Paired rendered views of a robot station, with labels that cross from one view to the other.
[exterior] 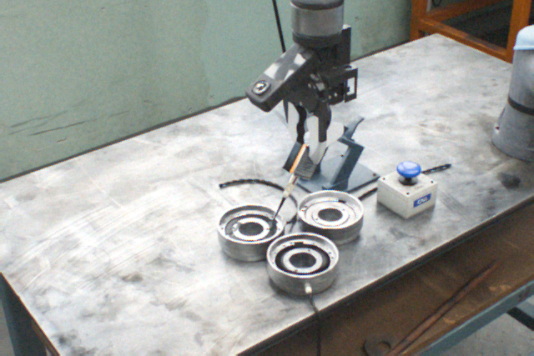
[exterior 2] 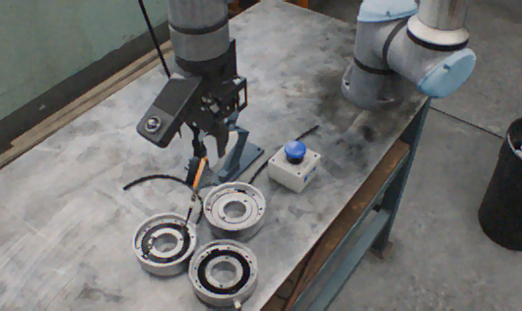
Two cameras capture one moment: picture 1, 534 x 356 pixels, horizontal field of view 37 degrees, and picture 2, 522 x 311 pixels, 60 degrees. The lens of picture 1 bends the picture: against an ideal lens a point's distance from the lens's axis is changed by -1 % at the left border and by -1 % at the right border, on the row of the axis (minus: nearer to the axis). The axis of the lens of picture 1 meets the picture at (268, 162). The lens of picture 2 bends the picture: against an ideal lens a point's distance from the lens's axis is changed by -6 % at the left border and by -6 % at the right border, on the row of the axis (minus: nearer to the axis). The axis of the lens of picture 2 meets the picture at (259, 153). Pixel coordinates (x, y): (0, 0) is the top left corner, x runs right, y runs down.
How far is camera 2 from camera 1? 0.55 m
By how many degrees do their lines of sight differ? 18
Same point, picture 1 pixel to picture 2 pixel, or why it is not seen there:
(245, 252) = (166, 272)
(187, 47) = (69, 22)
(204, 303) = not seen: outside the picture
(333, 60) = (221, 75)
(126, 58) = (24, 39)
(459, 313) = (336, 237)
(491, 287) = (353, 206)
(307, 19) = (192, 44)
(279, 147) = not seen: hidden behind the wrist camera
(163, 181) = (71, 192)
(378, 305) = not seen: hidden behind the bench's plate
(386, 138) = (258, 106)
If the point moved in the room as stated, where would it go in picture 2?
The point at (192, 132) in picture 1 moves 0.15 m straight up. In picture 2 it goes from (87, 131) to (68, 74)
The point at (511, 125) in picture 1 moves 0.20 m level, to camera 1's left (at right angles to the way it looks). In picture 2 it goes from (360, 83) to (274, 99)
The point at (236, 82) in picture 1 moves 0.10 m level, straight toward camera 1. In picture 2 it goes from (111, 39) to (113, 49)
